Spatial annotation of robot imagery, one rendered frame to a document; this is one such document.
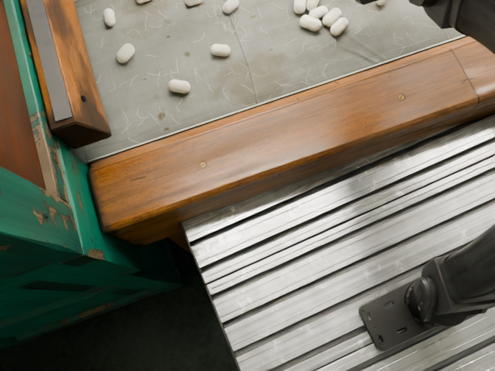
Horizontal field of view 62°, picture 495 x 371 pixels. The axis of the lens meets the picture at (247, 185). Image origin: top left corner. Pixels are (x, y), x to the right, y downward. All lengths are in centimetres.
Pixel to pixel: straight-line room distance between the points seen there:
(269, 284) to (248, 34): 41
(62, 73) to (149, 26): 21
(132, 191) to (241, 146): 17
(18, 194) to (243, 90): 38
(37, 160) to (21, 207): 12
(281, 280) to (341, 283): 9
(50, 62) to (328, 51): 42
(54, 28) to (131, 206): 26
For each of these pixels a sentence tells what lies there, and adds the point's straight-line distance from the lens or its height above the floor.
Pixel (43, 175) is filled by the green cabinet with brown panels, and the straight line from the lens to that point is 54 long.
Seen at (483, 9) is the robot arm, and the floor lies 102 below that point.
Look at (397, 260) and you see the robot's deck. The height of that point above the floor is 67.
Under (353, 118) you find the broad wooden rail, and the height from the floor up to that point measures 76.
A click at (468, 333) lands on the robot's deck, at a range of 74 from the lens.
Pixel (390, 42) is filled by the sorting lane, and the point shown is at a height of 74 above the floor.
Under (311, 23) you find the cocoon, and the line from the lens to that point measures 73.
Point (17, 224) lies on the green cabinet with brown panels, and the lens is 42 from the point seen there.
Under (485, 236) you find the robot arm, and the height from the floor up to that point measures 92.
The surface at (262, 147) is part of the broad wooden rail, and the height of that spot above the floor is 76.
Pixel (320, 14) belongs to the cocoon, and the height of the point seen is 75.
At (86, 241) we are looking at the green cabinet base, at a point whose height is 82.
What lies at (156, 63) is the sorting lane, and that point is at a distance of 72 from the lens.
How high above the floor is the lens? 133
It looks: 74 degrees down
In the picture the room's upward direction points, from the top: 6 degrees counter-clockwise
